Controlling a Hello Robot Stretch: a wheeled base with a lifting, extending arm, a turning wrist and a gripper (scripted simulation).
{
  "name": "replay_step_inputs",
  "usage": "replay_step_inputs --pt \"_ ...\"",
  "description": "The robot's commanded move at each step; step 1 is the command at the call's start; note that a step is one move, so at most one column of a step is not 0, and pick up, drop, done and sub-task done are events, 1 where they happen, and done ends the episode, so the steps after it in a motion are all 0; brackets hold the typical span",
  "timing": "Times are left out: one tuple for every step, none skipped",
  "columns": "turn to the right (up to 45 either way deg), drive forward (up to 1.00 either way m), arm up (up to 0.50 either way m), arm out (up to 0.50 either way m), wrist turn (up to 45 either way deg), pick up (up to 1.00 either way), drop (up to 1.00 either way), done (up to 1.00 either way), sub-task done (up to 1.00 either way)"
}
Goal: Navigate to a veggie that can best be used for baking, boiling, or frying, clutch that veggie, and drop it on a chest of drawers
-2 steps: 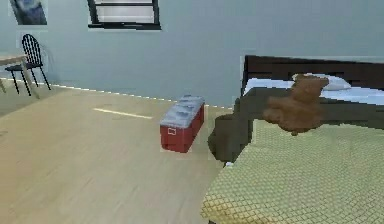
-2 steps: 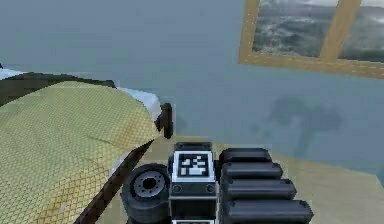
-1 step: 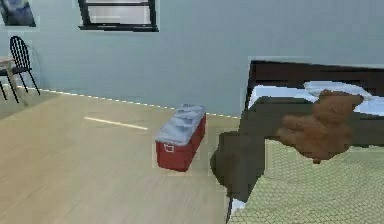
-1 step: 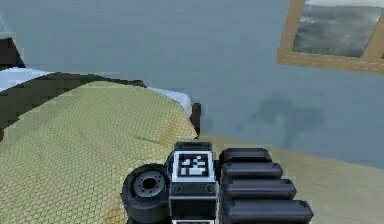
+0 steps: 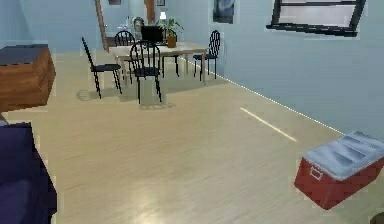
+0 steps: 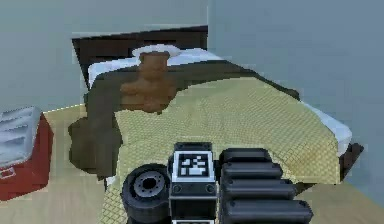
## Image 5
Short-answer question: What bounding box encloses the dark framed wall picture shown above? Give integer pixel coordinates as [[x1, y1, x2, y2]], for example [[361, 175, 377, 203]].
[[212, 0, 236, 25]]

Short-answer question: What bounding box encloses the red cooler box grey lid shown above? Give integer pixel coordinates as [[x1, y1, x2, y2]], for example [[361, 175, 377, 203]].
[[293, 130, 384, 211]]

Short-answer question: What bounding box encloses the black metal dining chair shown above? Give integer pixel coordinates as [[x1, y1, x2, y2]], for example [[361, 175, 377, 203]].
[[81, 36, 123, 100], [129, 40, 163, 105], [192, 29, 222, 82], [114, 30, 136, 48]]

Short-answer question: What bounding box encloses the black laptop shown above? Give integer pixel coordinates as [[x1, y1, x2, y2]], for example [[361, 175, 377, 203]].
[[140, 25, 166, 45]]

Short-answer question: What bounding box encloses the green plant in brown pot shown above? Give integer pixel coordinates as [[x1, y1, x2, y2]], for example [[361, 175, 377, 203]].
[[156, 18, 185, 49]]

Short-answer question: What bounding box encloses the black framed window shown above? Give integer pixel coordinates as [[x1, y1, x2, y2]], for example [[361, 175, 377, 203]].
[[265, 0, 367, 38]]

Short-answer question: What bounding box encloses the pale wooden dining table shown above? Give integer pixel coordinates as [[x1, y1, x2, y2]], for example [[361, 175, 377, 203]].
[[108, 41, 210, 86]]

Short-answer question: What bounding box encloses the brown wooden room door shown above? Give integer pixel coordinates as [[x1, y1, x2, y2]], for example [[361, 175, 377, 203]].
[[94, 0, 110, 52]]

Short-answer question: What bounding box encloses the dark blue sofa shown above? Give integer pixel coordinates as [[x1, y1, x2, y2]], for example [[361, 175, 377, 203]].
[[0, 121, 58, 224]]

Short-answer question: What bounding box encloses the brown wooden chest dark top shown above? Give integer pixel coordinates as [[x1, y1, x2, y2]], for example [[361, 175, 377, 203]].
[[0, 43, 57, 113]]

